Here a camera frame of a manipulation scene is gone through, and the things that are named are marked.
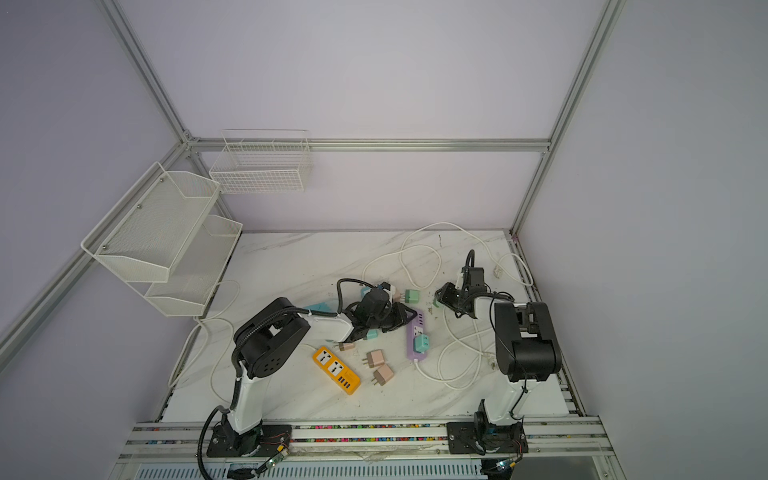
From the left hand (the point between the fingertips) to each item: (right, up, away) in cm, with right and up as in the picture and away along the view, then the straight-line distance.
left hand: (416, 317), depth 92 cm
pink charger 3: (-21, -8, -4) cm, 23 cm away
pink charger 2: (-10, -14, -10) cm, 20 cm away
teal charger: (+1, -5, -10) cm, 12 cm away
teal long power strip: (-17, +7, +7) cm, 20 cm away
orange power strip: (-23, -13, -10) cm, 28 cm away
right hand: (+8, +7, +6) cm, 13 cm away
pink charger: (-13, -11, -6) cm, 18 cm away
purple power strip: (0, -3, -2) cm, 4 cm away
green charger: (-1, +6, +7) cm, 9 cm away
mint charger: (-13, -2, -14) cm, 19 cm away
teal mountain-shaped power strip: (-22, +8, -32) cm, 40 cm away
